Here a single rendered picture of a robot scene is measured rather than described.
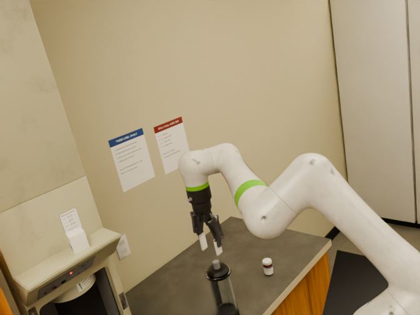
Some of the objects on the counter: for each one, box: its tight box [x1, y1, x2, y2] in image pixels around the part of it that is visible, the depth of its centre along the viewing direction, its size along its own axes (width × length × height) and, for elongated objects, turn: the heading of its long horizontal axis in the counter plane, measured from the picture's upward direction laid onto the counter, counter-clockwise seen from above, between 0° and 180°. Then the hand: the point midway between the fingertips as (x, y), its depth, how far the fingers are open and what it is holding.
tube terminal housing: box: [0, 176, 132, 315], centre depth 137 cm, size 25×32×77 cm
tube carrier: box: [205, 263, 238, 315], centre depth 157 cm, size 11×11×21 cm
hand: (210, 245), depth 151 cm, fingers open, 7 cm apart
